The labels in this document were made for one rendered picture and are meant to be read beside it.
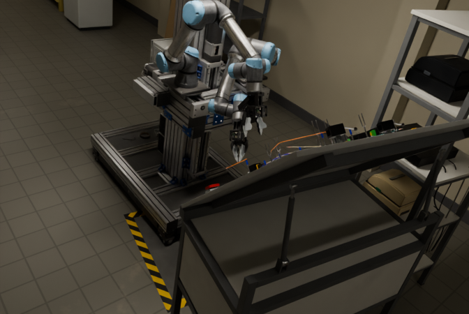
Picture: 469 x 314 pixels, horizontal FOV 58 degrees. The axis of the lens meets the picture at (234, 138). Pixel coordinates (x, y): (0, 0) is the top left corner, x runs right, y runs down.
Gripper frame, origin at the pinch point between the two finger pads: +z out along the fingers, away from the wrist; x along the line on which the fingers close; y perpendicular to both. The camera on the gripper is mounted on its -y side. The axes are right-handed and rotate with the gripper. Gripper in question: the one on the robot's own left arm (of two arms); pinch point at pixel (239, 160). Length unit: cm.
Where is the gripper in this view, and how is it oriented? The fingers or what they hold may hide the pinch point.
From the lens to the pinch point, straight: 212.8
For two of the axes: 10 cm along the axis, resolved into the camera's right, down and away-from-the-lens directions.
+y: -2.6, -3.6, -8.9
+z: -0.4, 9.3, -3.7
